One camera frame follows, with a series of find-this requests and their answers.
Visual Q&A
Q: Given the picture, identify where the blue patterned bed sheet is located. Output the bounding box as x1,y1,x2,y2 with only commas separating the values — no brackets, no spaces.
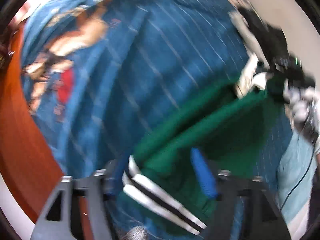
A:
21,0,295,240

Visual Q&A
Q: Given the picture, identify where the red-brown wooden bed frame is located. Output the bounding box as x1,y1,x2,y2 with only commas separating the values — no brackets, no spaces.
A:
1,25,62,222

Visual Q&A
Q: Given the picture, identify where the black and white garment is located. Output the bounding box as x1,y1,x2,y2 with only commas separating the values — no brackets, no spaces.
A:
229,7,289,67

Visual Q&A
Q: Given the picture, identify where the grey gloved hand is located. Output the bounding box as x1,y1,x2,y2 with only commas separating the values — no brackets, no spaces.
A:
283,87,319,132

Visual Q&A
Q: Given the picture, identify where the light blue blanket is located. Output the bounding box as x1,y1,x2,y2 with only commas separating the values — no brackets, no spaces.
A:
277,131,317,223

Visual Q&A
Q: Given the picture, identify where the green varsity jacket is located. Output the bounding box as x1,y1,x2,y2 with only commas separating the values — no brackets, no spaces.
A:
117,72,292,239

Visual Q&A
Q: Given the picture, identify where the black cable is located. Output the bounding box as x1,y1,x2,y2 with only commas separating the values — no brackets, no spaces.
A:
280,119,317,210

